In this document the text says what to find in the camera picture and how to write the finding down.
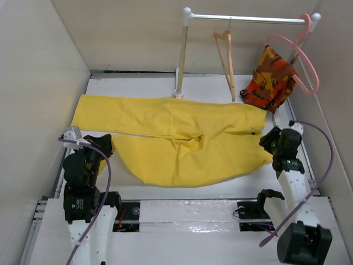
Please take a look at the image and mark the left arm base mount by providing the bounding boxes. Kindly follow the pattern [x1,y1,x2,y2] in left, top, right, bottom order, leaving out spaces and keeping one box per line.
[113,200,141,232]

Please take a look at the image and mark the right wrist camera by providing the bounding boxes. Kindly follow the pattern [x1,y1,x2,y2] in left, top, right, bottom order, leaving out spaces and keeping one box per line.
[288,120,304,135]

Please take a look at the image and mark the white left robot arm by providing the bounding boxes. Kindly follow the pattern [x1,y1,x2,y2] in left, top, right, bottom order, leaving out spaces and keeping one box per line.
[59,131,123,264]

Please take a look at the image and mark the orange camouflage trousers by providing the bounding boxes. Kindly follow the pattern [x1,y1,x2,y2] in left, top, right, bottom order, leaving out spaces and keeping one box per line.
[239,45,299,114]

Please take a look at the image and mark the pink plastic hanger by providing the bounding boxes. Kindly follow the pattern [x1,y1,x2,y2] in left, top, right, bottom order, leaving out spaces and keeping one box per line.
[266,13,321,96]

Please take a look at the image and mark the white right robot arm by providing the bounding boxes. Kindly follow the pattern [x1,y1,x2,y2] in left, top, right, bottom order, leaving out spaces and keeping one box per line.
[255,121,333,264]

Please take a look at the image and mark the wooden hanger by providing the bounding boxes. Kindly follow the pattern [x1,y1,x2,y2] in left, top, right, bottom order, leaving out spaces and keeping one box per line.
[213,17,236,102]

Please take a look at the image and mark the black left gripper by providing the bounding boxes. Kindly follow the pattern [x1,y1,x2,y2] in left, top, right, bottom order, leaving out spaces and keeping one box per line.
[73,132,114,183]

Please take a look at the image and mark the yellow trousers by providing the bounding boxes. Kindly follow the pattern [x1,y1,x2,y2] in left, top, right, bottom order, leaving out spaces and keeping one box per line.
[72,95,272,187]

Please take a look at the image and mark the white clothes rack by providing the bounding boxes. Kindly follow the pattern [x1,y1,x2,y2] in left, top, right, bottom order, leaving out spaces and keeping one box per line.
[173,7,304,98]

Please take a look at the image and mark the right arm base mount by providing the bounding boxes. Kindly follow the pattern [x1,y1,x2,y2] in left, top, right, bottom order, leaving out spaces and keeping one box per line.
[233,200,275,232]

